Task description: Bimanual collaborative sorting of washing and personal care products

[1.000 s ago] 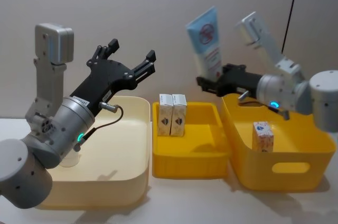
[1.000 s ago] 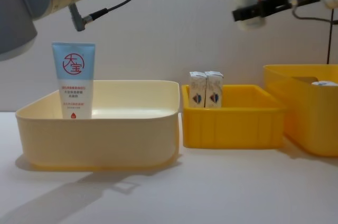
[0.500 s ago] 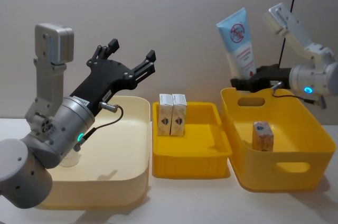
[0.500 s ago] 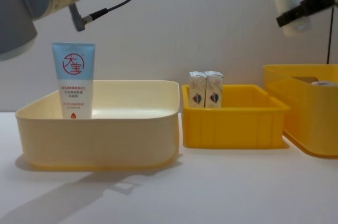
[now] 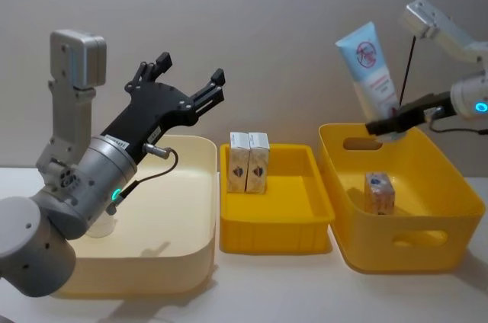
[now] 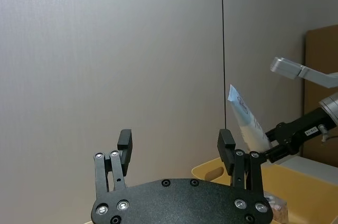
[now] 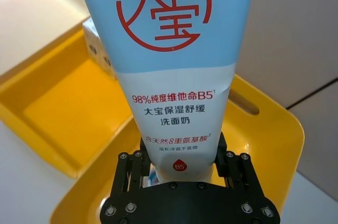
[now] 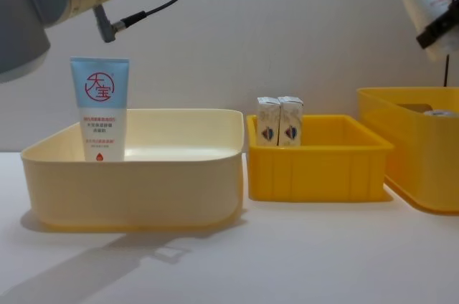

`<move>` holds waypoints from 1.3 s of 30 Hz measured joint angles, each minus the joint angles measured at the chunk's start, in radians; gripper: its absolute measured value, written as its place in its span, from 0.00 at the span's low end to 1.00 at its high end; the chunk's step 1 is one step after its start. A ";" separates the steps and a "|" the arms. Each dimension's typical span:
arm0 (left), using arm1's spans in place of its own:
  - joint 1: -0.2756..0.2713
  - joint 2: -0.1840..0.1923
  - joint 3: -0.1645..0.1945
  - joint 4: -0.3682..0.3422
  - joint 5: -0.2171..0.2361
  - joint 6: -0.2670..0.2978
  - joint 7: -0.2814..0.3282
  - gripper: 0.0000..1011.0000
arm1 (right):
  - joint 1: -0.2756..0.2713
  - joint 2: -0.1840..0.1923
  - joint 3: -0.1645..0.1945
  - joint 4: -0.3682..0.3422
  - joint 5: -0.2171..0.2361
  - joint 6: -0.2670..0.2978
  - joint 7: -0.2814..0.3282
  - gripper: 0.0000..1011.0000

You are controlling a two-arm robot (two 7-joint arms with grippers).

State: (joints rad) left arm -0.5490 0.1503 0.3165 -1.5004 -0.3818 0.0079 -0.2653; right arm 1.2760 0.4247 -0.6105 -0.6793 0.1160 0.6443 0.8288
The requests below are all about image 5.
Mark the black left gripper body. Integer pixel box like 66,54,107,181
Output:
100,81,196,166

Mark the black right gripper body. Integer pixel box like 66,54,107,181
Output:
397,91,456,130

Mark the white and blue cosmetic tube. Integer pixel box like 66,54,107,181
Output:
334,21,402,142

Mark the small patterned cardboard box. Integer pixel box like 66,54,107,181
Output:
363,171,397,216
245,131,271,196
227,131,252,194

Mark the cream plastic bin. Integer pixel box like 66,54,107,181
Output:
52,134,221,299

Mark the shallow yellow plastic crate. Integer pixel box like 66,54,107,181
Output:
218,142,336,255

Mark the small clear plastic cup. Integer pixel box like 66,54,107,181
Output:
85,214,116,239

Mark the thin dark right gripper cable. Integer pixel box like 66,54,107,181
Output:
424,107,483,136

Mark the thin dark gripper cable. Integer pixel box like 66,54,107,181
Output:
108,142,180,217
424,107,483,136

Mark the thin dark left gripper cable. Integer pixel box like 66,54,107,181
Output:
108,142,180,217

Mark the black hanging cable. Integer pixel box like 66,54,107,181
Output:
397,0,436,107

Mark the yellow basket with handle holes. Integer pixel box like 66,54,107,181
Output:
317,122,487,275

